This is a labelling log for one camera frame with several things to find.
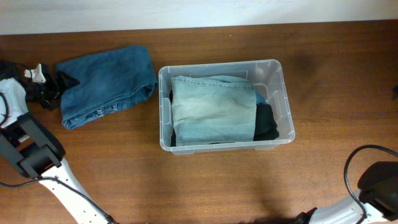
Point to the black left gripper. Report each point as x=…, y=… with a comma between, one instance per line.
x=55, y=88

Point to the dark blue jeans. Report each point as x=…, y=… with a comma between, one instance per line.
x=109, y=82

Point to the large black garment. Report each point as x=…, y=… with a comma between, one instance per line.
x=173, y=136

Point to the light blue jeans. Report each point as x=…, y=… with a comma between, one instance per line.
x=210, y=110

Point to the small black garment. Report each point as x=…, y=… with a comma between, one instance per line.
x=266, y=127

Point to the blue shirt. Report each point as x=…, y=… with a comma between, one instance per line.
x=260, y=100

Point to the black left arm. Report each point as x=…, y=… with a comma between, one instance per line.
x=32, y=149

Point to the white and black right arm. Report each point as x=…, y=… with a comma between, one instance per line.
x=377, y=192

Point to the clear plastic storage bin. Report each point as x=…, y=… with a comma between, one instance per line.
x=267, y=78

